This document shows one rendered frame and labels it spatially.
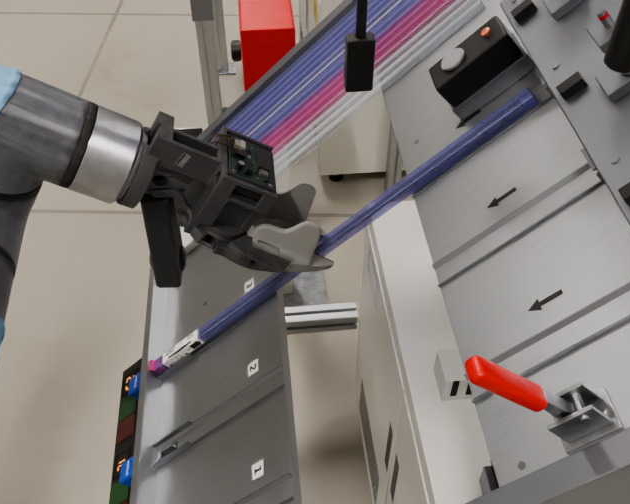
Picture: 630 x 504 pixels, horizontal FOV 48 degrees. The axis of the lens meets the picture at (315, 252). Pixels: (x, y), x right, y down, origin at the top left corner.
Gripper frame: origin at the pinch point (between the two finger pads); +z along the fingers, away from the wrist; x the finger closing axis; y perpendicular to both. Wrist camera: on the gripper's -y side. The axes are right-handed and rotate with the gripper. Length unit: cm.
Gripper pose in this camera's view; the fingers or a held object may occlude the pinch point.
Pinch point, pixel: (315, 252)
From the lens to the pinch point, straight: 71.2
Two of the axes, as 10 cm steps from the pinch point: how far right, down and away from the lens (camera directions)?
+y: 5.3, -6.3, -5.7
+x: -1.0, -7.1, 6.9
